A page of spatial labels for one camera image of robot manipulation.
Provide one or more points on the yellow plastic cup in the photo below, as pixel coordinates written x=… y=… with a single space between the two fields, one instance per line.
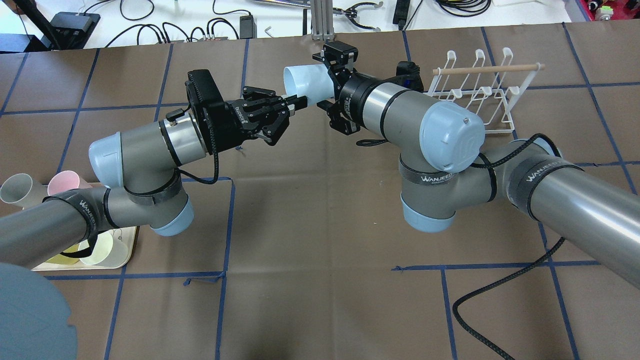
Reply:
x=60 y=259

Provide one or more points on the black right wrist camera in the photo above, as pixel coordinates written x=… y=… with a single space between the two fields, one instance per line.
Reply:
x=408 y=75

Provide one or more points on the light blue plastic cup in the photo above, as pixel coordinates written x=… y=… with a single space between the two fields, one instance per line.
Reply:
x=309 y=80

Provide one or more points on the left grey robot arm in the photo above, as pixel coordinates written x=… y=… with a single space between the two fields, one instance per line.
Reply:
x=141 y=172

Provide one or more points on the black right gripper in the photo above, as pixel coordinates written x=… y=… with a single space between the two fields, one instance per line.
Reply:
x=352 y=97

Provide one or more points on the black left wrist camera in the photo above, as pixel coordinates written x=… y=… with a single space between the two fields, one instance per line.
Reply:
x=203 y=94

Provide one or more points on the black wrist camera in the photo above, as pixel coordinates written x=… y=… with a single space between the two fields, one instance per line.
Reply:
x=203 y=94
x=408 y=75

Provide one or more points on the cream tray with rabbit print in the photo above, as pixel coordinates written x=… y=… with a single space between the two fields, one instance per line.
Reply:
x=129 y=236

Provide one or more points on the white wire cup rack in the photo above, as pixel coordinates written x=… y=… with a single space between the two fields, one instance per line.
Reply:
x=489 y=91

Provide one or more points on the cream white plastic cup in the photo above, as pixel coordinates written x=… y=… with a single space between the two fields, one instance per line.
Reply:
x=110 y=251

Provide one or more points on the aluminium frame post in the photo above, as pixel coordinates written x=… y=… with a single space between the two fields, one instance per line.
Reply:
x=322 y=28

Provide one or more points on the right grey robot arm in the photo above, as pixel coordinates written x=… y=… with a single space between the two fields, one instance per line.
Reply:
x=444 y=169

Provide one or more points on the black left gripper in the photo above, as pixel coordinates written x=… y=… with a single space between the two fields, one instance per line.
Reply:
x=226 y=125

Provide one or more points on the grey plastic cup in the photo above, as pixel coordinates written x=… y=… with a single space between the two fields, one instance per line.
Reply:
x=23 y=191

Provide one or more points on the pink plastic cup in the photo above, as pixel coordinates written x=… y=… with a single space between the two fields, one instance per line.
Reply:
x=66 y=180

